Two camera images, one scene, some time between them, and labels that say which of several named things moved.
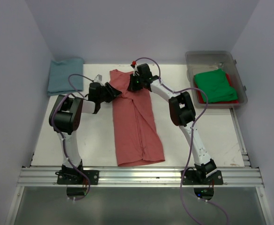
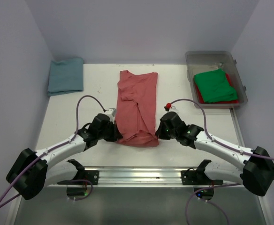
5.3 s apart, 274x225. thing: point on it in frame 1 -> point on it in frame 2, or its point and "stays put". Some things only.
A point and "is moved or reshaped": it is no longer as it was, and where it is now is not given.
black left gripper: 106,91 -> 116,131
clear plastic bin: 216,72 stays put
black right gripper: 132,82 -> 160,131
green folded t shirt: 215,84 stays put
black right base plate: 193,177 stays put
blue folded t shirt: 60,70 stays put
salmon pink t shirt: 137,139 is moved or reshaped
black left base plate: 72,177 stays put
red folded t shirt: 199,96 stays put
